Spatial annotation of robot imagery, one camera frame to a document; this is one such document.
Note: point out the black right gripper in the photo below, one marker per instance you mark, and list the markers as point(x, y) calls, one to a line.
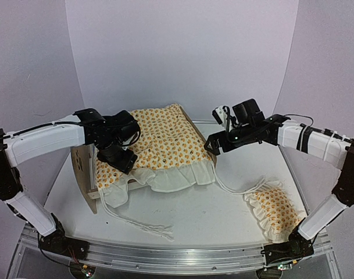
point(213, 139)

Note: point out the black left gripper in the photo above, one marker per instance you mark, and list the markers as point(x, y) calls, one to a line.
point(125, 165)

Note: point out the wooden pet bed frame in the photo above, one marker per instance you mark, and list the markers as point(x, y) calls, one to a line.
point(86, 174)

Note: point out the duck print ruffled cushion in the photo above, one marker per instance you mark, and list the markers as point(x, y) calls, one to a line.
point(159, 151)

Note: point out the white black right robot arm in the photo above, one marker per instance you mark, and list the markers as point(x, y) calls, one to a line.
point(332, 166)

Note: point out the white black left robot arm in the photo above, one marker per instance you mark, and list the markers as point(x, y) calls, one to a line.
point(20, 147)

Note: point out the small duck print pillow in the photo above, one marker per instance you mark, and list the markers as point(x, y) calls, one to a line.
point(274, 210)

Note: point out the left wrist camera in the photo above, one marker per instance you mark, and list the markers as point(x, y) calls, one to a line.
point(126, 128)

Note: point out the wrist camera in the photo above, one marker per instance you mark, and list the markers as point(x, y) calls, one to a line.
point(126, 128)
point(222, 115)

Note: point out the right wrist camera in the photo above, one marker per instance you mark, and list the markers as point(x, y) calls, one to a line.
point(222, 115)

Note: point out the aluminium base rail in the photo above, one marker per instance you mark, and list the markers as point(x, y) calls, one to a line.
point(29, 261)

